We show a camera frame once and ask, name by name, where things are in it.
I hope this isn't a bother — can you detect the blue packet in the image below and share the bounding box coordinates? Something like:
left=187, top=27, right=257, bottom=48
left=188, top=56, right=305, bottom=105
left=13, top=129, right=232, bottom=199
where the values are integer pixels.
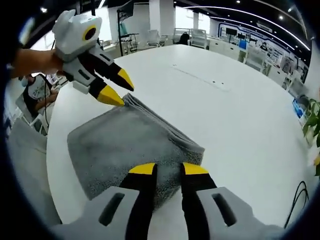
left=291, top=97, right=305, bottom=119

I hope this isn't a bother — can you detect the white inset power strip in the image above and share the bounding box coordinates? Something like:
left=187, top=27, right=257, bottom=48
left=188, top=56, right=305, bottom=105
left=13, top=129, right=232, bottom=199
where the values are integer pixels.
left=170, top=63, right=232, bottom=94

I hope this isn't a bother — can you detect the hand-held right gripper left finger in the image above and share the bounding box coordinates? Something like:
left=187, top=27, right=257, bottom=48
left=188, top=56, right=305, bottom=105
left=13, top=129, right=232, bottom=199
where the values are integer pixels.
left=50, top=162, right=159, bottom=240

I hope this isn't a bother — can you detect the grey towel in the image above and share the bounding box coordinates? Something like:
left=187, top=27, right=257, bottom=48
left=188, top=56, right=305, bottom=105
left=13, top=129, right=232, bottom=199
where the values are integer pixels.
left=66, top=92, right=206, bottom=213

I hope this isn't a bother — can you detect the black backpack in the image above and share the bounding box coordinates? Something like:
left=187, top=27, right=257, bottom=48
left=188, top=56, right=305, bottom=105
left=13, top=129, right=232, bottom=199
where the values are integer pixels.
left=179, top=32, right=191, bottom=46

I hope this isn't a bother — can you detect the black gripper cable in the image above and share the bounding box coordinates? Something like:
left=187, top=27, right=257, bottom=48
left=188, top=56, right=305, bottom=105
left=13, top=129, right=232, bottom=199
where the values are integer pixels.
left=41, top=72, right=52, bottom=132

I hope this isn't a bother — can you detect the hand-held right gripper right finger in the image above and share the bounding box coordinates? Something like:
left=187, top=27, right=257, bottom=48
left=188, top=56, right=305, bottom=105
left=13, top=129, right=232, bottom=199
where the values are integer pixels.
left=180, top=162, right=284, bottom=240

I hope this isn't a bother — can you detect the grey mesh chair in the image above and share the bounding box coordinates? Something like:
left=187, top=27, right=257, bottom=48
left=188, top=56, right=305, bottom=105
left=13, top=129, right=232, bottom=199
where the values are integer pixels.
left=9, top=119, right=63, bottom=225

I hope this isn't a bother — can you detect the black display stand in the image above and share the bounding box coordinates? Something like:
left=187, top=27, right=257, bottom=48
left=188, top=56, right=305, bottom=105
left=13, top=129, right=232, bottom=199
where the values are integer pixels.
left=116, top=0, right=140, bottom=56

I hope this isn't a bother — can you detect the green potted plant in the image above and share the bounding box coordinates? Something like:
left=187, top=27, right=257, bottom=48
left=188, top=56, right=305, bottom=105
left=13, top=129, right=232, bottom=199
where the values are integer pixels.
left=301, top=98, right=320, bottom=145

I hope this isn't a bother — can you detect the person's left hand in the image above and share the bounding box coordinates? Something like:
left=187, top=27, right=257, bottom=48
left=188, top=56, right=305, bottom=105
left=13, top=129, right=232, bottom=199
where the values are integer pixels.
left=36, top=48, right=66, bottom=77

